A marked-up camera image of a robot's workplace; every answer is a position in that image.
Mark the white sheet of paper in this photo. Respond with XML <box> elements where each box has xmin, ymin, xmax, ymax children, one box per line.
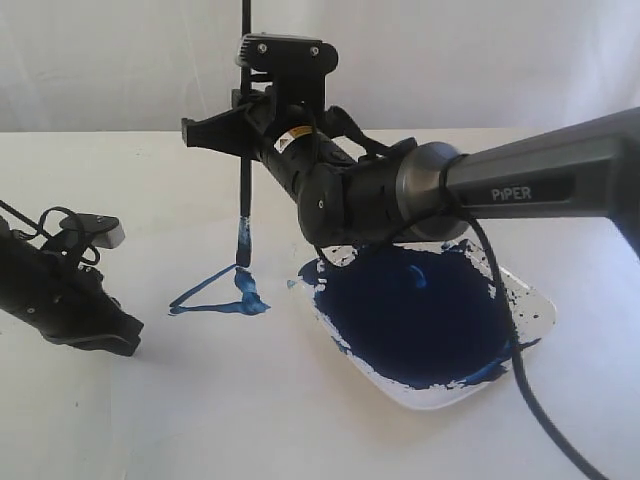
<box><xmin>107</xmin><ymin>218</ymin><xmax>388</xmax><ymax>442</ymax></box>

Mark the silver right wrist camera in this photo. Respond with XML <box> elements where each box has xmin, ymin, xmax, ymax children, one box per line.
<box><xmin>236</xmin><ymin>33</ymin><xmax>339</xmax><ymax>110</ymax></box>

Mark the black right camera cable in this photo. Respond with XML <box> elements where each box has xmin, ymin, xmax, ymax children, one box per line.
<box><xmin>314</xmin><ymin>149</ymin><xmax>611</xmax><ymax>480</ymax></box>

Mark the black paintbrush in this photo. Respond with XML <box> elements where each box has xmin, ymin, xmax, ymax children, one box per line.
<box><xmin>236</xmin><ymin>0</ymin><xmax>252</xmax><ymax>269</ymax></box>

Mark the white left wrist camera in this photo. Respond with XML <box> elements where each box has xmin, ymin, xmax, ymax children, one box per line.
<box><xmin>59</xmin><ymin>213</ymin><xmax>125</xmax><ymax>249</ymax></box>

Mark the white plate with blue paint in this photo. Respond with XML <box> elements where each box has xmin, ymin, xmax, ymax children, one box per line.
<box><xmin>286</xmin><ymin>237</ymin><xmax>557</xmax><ymax>412</ymax></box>

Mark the black camera cable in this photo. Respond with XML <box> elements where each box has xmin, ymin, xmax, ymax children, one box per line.
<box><xmin>314</xmin><ymin>149</ymin><xmax>611</xmax><ymax>480</ymax></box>
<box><xmin>0</xmin><ymin>199</ymin><xmax>101</xmax><ymax>266</ymax></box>

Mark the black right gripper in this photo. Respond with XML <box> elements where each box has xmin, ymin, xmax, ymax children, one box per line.
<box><xmin>181</xmin><ymin>84</ymin><xmax>415</xmax><ymax>248</ymax></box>

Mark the black left camera cable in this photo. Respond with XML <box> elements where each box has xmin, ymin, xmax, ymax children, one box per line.
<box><xmin>0</xmin><ymin>199</ymin><xmax>101</xmax><ymax>266</ymax></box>

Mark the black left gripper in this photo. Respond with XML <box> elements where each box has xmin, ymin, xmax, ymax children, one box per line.
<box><xmin>1</xmin><ymin>220</ymin><xmax>144</xmax><ymax>356</ymax></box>

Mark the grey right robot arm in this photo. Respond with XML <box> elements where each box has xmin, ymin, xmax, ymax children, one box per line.
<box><xmin>181</xmin><ymin>92</ymin><xmax>639</xmax><ymax>248</ymax></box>

